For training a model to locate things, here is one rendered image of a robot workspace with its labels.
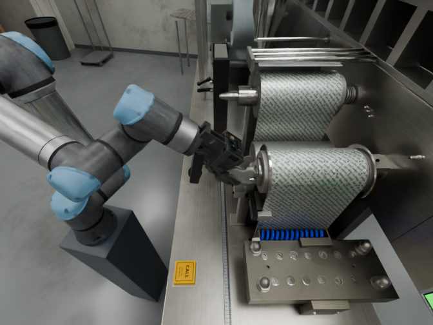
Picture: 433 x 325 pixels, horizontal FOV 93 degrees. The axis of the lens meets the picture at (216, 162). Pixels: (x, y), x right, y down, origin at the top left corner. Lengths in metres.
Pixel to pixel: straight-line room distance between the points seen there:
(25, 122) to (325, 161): 0.65
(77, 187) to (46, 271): 1.74
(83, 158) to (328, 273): 0.69
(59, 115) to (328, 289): 0.90
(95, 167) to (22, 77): 0.37
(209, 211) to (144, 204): 1.25
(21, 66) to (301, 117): 0.77
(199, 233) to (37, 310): 1.45
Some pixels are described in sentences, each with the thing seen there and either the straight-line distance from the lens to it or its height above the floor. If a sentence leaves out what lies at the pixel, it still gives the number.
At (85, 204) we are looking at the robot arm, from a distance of 0.79.
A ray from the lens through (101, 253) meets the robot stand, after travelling 0.92.
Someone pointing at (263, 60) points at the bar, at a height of 1.45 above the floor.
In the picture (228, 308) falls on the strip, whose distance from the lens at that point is 0.79.
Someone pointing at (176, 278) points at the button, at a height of 0.92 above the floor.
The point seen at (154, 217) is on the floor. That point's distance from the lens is 1.97.
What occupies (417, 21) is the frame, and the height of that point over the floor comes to 1.55.
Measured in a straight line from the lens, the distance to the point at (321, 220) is 0.74.
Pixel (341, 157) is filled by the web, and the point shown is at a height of 1.31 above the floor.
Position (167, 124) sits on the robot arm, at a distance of 0.40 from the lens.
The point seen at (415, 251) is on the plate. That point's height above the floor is 1.20.
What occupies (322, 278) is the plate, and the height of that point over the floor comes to 1.03.
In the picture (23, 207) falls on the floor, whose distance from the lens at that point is 2.64.
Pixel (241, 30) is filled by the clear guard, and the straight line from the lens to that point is 1.39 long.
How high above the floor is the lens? 1.68
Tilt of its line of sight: 47 degrees down
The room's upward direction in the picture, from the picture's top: straight up
